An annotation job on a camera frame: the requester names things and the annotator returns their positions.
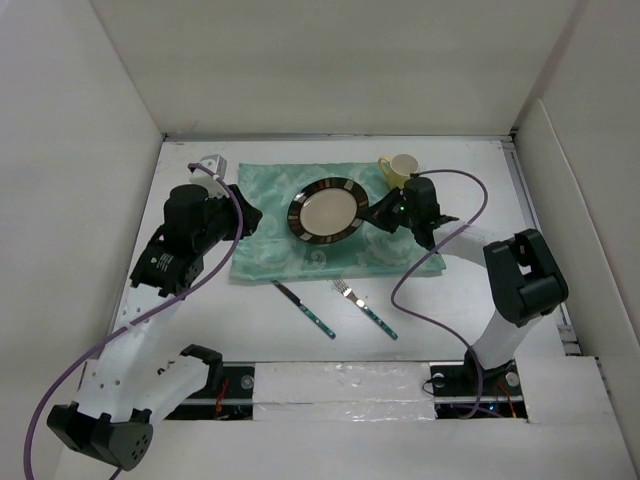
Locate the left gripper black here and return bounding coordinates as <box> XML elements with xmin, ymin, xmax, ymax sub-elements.
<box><xmin>194</xmin><ymin>184</ymin><xmax>261</xmax><ymax>254</ymax></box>

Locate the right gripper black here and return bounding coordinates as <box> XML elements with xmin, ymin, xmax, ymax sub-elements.
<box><xmin>357</xmin><ymin>185</ymin><xmax>418</xmax><ymax>233</ymax></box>

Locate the yellow mug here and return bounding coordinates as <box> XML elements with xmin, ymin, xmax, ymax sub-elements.
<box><xmin>378</xmin><ymin>154</ymin><xmax>419</xmax><ymax>190</ymax></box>

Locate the dark rimmed dinner plate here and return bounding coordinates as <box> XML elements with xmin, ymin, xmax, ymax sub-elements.
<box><xmin>286</xmin><ymin>177</ymin><xmax>369</xmax><ymax>245</ymax></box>

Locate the knife with green handle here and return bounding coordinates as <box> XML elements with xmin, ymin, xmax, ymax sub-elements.
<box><xmin>271</xmin><ymin>280</ymin><xmax>336</xmax><ymax>340</ymax></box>

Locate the fork with green handle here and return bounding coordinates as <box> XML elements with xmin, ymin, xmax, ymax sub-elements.
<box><xmin>332</xmin><ymin>278</ymin><xmax>398</xmax><ymax>341</ymax></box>

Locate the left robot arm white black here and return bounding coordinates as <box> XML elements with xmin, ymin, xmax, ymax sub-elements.
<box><xmin>47</xmin><ymin>179</ymin><xmax>262</xmax><ymax>471</ymax></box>

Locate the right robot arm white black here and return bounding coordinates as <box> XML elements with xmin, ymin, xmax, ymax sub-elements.
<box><xmin>357</xmin><ymin>177</ymin><xmax>569</xmax><ymax>394</ymax></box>

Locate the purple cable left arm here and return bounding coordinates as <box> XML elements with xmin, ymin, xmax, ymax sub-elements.
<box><xmin>22</xmin><ymin>162</ymin><xmax>246</xmax><ymax>480</ymax></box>

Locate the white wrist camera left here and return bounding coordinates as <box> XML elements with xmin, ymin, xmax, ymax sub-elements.
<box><xmin>188</xmin><ymin>154</ymin><xmax>227</xmax><ymax>183</ymax></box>

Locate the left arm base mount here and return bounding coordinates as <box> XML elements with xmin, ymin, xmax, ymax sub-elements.
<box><xmin>166</xmin><ymin>363</ymin><xmax>255</xmax><ymax>421</ymax></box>

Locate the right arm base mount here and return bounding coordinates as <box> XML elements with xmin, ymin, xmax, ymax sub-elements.
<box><xmin>421</xmin><ymin>355</ymin><xmax>528</xmax><ymax>420</ymax></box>

